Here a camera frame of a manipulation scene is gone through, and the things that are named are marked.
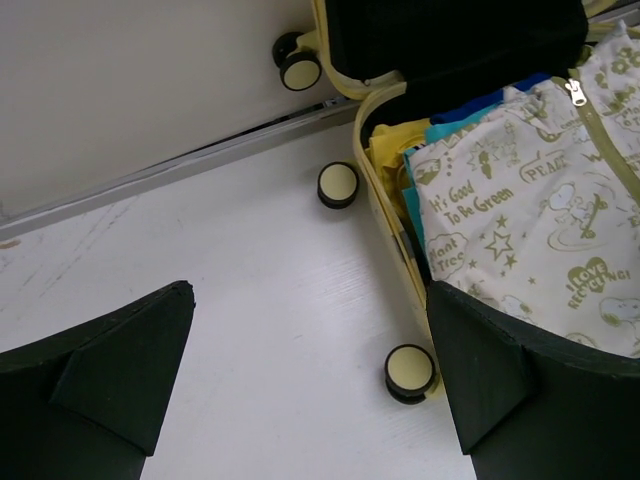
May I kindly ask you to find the turquoise shirt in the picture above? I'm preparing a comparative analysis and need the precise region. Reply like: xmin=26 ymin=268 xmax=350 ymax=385
xmin=403 ymin=103 xmax=501 ymax=254

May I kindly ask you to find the yellow shirt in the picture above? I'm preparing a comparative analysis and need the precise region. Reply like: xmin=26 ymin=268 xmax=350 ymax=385
xmin=367 ymin=119 xmax=431 ymax=222

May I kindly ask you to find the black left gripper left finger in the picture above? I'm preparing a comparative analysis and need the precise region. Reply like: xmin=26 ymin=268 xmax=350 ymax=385
xmin=1 ymin=280 xmax=195 ymax=479

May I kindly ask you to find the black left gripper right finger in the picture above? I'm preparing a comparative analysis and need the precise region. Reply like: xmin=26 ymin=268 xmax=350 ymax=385
xmin=427 ymin=281 xmax=639 ymax=479

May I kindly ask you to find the royal blue printed shirt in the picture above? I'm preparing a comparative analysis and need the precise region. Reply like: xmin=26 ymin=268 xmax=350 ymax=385
xmin=430 ymin=73 xmax=551 ymax=125

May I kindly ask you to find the yellow suitcase with black lining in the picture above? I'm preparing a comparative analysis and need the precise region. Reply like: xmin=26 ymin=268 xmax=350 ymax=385
xmin=270 ymin=0 xmax=640 ymax=406

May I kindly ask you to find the cream printed zip jacket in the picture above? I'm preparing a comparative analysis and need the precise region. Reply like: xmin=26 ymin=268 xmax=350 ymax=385
xmin=418 ymin=23 xmax=639 ymax=358

